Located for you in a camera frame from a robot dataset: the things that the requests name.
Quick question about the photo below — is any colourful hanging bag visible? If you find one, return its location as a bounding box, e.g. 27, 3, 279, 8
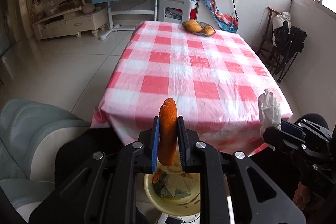
197, 0, 239, 34

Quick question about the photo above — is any woven fruit basket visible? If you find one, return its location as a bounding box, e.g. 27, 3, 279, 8
183, 21, 216, 36

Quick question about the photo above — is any dark wooden chair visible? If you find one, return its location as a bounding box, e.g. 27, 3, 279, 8
257, 6, 279, 67

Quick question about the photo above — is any person's right hand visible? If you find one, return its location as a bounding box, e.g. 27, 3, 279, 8
293, 182, 315, 211

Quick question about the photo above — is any red checkered tablecloth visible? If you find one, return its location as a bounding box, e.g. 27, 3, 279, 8
91, 21, 293, 156

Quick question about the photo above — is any light blue sofa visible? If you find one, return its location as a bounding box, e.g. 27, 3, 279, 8
0, 98, 91, 224

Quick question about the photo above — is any long orange carrot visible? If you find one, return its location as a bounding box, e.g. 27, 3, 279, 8
157, 97, 177, 167

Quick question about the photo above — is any green white drink carton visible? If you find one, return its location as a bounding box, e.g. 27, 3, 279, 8
154, 182, 191, 198

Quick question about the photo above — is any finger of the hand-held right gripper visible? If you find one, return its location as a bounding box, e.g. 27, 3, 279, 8
280, 120, 306, 141
262, 126, 285, 151

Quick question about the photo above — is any white sack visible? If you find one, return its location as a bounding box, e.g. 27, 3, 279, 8
272, 11, 292, 30

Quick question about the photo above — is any white tissue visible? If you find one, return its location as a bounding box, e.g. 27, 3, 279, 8
258, 88, 282, 136

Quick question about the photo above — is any white plastic stool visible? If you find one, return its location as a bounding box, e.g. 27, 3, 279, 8
160, 0, 200, 23

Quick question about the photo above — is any cream television cabinet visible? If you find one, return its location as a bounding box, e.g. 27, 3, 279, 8
32, 6, 108, 41

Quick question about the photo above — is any pink kettlebell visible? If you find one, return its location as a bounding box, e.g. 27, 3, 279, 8
82, 0, 95, 14

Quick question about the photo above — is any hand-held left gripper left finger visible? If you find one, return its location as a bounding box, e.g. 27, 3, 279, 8
28, 116, 161, 224

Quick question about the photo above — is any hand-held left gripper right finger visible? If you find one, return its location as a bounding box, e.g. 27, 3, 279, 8
177, 116, 307, 224

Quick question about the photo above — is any yellow plastic basin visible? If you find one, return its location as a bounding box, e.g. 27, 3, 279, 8
143, 172, 202, 215

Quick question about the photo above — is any white paper wrapper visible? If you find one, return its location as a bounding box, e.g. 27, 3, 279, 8
165, 166, 195, 191

